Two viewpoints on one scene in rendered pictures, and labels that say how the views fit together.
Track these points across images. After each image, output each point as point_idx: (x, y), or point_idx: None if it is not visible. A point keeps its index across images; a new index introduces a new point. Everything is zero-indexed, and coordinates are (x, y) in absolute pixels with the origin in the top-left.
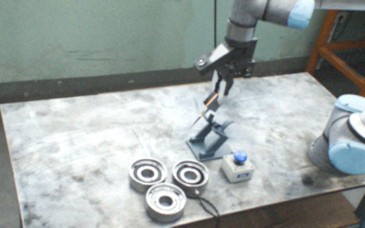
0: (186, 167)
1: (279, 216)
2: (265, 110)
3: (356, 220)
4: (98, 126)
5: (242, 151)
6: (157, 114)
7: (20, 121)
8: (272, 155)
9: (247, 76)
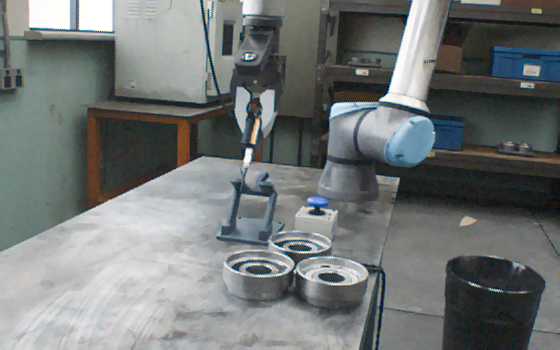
0: (282, 244)
1: None
2: (230, 187)
3: None
4: (77, 277)
5: (282, 219)
6: (130, 233)
7: None
8: None
9: (283, 79)
